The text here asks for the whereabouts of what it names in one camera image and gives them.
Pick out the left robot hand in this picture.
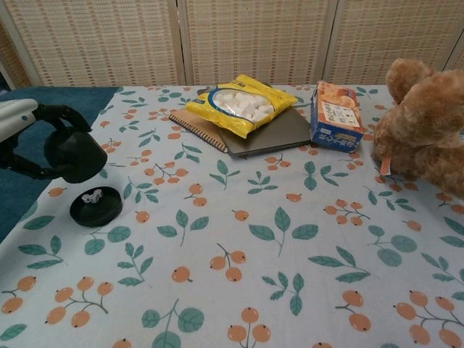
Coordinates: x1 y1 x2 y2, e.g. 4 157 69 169
0 99 94 181

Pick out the black dice cup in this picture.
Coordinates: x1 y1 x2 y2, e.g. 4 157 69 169
43 128 109 184

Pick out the black round tray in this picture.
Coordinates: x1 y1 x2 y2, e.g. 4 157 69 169
70 186 123 226

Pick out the brown spiral notebook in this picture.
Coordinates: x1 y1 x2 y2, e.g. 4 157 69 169
168 108 233 154

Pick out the yellow marshmallow bag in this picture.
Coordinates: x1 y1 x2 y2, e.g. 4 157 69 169
185 74 299 139

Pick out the woven bamboo folding screen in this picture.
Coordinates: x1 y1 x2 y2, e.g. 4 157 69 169
0 0 464 90

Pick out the floral fruit print tablecloth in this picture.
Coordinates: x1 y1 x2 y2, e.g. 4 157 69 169
0 85 464 348

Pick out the grey closed laptop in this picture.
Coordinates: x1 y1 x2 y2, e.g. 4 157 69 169
216 82 312 159

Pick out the blue orange biscuit box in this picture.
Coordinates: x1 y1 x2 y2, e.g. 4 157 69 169
309 80 365 152

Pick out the brown plush teddy bear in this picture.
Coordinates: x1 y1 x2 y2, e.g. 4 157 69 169
370 57 464 201

